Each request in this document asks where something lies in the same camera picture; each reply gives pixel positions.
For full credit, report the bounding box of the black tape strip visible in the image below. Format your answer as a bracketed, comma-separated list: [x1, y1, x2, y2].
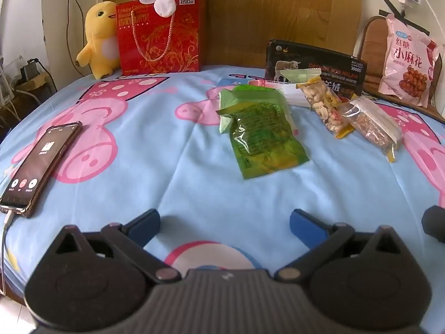
[382, 0, 407, 19]

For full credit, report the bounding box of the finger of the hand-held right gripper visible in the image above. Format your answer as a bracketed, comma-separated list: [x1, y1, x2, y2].
[421, 205, 445, 245]

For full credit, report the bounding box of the red gift bag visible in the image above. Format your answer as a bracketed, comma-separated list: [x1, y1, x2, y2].
[115, 0, 206, 75]

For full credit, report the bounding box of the wooden side stand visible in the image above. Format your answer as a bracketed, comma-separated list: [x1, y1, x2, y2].
[13, 73, 58, 95]

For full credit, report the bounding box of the white phone charging cable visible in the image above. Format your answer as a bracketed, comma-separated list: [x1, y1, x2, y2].
[0, 212, 15, 296]

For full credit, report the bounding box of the brown chair cushion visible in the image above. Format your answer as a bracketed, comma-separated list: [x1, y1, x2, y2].
[357, 16, 445, 124]

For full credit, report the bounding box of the printed blue bed sheet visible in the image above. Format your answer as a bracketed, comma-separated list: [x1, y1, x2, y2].
[0, 63, 445, 298]

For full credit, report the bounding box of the yellow duck plush toy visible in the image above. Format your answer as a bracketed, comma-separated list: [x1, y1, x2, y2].
[76, 2, 120, 80]

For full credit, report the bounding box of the white power cable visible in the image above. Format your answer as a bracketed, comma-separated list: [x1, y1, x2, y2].
[414, 0, 445, 32]

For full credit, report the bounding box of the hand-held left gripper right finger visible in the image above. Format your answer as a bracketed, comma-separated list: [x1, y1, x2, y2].
[274, 209, 401, 283]

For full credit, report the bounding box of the black power adapter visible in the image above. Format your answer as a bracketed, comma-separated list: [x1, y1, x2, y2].
[20, 60, 41, 81]

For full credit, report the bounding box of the smartphone in brown case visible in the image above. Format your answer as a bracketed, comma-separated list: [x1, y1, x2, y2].
[0, 121, 83, 218]

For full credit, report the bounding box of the wooden headboard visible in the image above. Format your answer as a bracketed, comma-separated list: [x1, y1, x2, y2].
[102, 0, 364, 74]

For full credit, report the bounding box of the green snack packet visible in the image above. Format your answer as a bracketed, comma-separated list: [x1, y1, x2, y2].
[216, 84, 310, 180]

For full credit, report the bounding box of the clear packet of red grains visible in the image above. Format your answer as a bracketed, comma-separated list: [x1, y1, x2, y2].
[342, 97, 403, 162]

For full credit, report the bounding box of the black wall cable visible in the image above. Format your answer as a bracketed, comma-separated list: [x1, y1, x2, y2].
[64, 0, 82, 64]

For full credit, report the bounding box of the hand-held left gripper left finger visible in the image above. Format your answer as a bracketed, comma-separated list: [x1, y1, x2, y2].
[52, 209, 182, 284]

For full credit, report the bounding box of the white snack packet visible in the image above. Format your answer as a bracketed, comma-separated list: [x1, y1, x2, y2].
[248, 69, 322, 108]

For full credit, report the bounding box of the yellow nut packet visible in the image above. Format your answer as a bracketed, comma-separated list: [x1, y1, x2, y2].
[296, 80, 355, 140]

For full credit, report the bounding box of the pink snack bag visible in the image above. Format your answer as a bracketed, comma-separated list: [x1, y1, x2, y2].
[378, 13, 438, 108]

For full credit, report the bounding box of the black cardboard box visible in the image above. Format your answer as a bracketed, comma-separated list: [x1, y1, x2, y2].
[264, 39, 368, 97]

